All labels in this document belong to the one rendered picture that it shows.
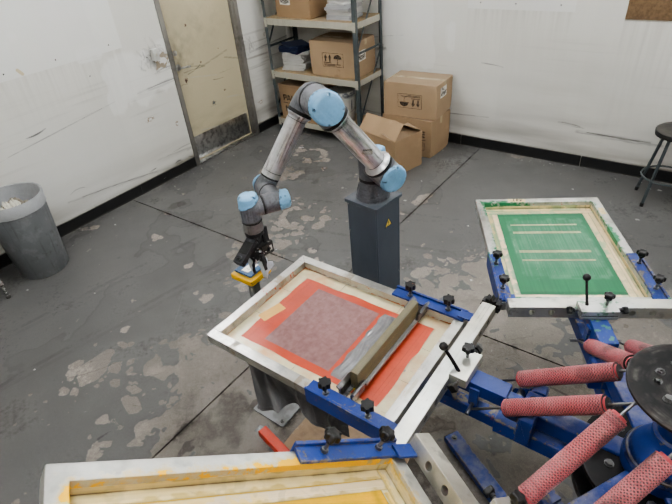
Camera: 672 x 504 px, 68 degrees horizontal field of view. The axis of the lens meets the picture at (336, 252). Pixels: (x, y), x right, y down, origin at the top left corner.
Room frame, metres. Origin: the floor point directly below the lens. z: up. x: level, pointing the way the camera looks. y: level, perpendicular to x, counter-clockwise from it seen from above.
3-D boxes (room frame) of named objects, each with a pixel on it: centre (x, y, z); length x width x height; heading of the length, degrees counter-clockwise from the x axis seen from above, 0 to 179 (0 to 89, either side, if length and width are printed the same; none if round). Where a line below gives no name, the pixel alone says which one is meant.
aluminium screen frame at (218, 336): (1.36, 0.03, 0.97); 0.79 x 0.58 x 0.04; 51
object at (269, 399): (1.23, 0.20, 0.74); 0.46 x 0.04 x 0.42; 51
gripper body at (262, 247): (1.62, 0.30, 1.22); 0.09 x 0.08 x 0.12; 141
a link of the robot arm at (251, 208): (1.61, 0.30, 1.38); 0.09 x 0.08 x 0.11; 111
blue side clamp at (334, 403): (0.99, 0.01, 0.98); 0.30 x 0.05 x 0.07; 51
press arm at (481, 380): (1.01, -0.41, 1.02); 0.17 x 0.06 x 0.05; 51
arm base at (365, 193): (1.94, -0.19, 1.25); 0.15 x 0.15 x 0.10
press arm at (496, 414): (1.09, -0.31, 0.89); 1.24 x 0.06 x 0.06; 51
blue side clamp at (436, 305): (1.43, -0.34, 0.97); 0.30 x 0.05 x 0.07; 51
